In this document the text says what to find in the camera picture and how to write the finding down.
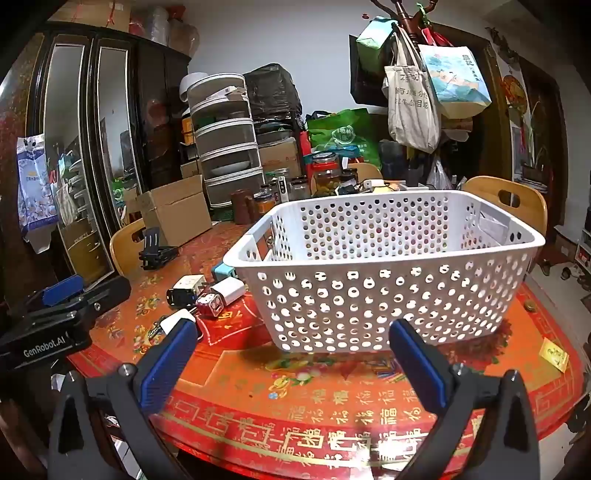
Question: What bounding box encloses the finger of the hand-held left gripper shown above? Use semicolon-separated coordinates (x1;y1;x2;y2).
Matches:
9;276;133;326
23;275;86;312

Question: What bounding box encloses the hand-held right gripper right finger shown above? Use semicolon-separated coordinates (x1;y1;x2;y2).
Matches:
389;318;542;480

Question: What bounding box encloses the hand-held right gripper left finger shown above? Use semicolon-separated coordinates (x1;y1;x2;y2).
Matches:
46;318;200;480

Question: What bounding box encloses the black toy car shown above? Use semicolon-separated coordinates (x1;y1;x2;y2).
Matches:
166;288;199;308

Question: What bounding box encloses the cream wall charger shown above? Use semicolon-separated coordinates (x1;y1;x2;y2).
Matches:
178;274;207;296

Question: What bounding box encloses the white USB charger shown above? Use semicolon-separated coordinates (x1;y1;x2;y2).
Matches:
211;278;246;308

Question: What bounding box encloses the white perforated plastic basket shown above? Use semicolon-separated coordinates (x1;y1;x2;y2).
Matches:
223;189;546;354

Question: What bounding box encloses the white power adapter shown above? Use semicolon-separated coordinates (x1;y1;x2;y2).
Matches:
159;308;199;335

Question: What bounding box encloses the black folding phone stand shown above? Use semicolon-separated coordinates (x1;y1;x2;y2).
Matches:
140;227;180;271

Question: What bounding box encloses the blue and white plastic bag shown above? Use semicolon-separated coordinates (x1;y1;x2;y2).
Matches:
17;134;61;252

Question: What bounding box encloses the open cardboard box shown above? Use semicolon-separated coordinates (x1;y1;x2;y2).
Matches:
137;174;213;247

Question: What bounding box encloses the yellow paper slip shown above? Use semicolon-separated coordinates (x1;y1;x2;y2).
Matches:
539;338;570;372

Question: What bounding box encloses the brown jar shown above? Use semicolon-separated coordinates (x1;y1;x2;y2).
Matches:
231;189;259;224

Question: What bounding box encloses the dark mirrored wardrobe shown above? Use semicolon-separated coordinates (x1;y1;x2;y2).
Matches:
0;21;192;296

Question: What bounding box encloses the white plastic drawer tower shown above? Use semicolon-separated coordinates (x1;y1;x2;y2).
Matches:
187;73;266;210

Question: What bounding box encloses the glass jar with red lid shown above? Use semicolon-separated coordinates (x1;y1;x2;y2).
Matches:
311;151;342;195

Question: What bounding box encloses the closed cardboard box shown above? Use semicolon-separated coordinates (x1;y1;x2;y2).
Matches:
259;138;303;181

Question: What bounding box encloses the green shopping bag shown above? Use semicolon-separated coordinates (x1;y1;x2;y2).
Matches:
307;108;382;169

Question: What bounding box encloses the beige canvas tote bag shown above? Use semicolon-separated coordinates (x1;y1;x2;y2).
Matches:
383;23;441;153

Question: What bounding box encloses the potted plant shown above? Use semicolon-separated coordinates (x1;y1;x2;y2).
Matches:
522;99;555;181

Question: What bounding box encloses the black plastic wrapped bundle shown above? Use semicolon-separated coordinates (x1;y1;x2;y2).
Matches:
243;64;303;121

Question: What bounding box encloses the cardboard box on wardrobe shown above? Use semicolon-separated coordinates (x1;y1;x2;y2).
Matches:
48;0;132;33

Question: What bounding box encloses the dark wooden door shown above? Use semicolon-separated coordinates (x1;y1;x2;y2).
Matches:
485;41;568;232

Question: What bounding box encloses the printed tote bag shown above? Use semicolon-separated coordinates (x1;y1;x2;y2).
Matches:
418;44;492;118

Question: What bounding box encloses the green paper bag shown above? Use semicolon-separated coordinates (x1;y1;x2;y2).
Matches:
355;16;400;75

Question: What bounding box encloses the wooden coat rack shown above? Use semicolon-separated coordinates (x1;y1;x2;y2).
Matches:
369;0;444;47

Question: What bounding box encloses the red round wall ornament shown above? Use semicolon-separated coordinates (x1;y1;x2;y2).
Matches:
502;74;527;104

